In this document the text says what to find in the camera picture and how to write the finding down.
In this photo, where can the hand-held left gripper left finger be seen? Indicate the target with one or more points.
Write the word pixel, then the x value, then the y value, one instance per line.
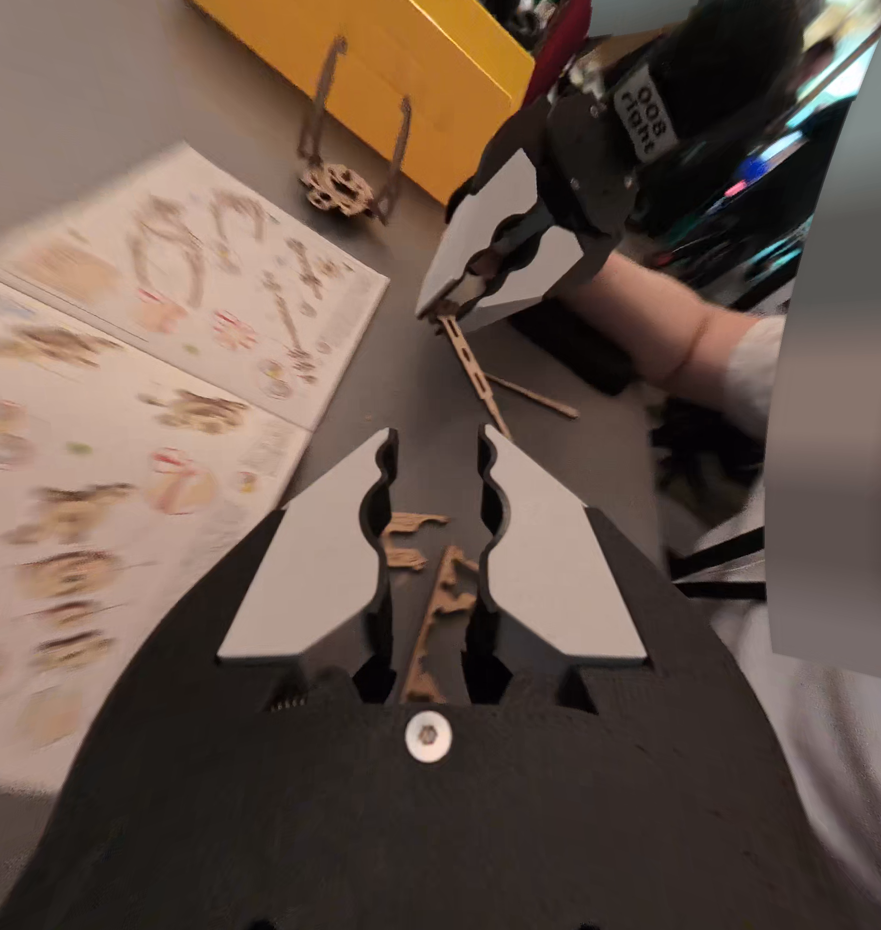
pixel 302 581

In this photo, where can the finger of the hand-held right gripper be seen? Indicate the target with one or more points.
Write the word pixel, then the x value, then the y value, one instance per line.
pixel 535 276
pixel 477 225

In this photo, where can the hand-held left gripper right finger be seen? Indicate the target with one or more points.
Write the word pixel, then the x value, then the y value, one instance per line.
pixel 557 581

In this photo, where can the slotted wooden strip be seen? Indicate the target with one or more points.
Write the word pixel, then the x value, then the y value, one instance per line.
pixel 469 363

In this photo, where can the person's right forearm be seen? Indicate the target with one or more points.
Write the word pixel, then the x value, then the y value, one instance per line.
pixel 731 363

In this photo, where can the assembled wooden model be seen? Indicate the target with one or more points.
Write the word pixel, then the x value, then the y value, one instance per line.
pixel 335 190

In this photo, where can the person's right hand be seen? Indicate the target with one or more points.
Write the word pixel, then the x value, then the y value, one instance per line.
pixel 637 312

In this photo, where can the black block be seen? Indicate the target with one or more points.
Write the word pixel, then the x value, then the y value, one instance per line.
pixel 571 341

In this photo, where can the pale wooden stick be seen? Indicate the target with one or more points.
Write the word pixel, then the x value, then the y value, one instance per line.
pixel 535 396

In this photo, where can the red cloth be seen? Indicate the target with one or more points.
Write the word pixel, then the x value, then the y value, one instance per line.
pixel 557 43

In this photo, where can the yellow box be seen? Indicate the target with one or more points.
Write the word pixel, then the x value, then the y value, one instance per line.
pixel 411 65

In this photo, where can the instruction booklet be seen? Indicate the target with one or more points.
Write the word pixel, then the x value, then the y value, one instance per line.
pixel 121 349

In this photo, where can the person's white shirt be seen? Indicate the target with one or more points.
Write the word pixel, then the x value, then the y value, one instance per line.
pixel 833 763

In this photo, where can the wooden offcut frame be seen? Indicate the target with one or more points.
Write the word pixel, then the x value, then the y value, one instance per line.
pixel 429 632

